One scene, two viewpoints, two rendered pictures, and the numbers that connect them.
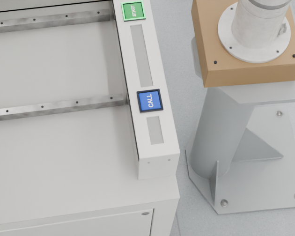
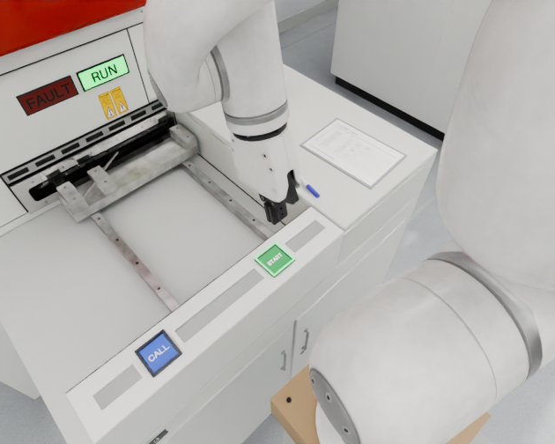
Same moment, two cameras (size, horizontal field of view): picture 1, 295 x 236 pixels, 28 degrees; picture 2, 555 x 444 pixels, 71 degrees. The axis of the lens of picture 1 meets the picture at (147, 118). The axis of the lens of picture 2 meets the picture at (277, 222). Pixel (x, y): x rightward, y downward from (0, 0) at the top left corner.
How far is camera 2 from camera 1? 0.96 m
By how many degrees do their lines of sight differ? 32
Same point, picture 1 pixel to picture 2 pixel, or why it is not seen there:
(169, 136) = (115, 410)
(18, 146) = (90, 273)
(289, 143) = not seen: outside the picture
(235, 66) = (302, 432)
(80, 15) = (263, 230)
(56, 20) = (243, 216)
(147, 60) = (219, 314)
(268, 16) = not seen: hidden behind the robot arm
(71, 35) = (242, 239)
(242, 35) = not seen: hidden behind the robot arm
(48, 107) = (138, 268)
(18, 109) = (122, 247)
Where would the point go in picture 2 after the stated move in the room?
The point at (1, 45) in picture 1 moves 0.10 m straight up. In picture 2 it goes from (193, 198) to (186, 171)
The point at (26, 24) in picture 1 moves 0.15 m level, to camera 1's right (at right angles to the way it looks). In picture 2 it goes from (222, 198) to (250, 240)
